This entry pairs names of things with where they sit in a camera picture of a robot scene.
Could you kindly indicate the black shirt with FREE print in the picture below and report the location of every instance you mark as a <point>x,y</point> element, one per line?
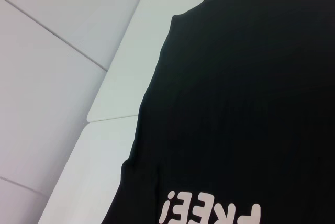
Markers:
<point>235,90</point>

